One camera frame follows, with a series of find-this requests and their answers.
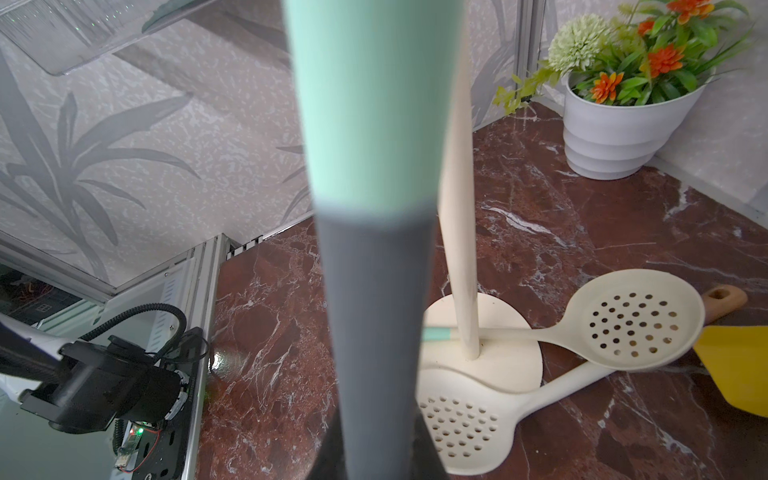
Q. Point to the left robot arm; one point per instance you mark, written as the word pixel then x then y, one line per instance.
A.
pixel 81 387

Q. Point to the cream utensil rack stand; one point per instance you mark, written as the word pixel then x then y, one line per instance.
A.
pixel 507 366

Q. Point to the cream slotted spatula wooden handle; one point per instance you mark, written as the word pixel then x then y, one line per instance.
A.
pixel 472 425

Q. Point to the potted artificial plant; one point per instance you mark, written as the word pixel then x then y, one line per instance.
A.
pixel 631 80

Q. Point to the cream skimmer leaning on rack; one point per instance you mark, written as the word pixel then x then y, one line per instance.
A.
pixel 628 320

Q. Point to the grey skimmer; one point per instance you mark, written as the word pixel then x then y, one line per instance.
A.
pixel 373 81

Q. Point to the clear plastic wall shelf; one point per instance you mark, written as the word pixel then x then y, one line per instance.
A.
pixel 62 35

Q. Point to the yellow toy shovel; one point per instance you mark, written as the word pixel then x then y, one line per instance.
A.
pixel 736 358

